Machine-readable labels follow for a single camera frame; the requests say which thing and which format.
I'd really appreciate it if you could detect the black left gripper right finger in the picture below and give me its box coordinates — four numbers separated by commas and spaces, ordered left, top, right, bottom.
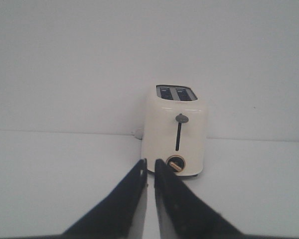
154, 159, 243, 237

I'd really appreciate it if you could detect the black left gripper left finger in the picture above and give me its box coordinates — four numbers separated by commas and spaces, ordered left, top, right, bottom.
62, 159, 148, 237

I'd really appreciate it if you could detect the cream two-slot toaster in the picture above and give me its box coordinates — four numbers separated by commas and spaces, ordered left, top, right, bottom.
141, 84, 208, 176

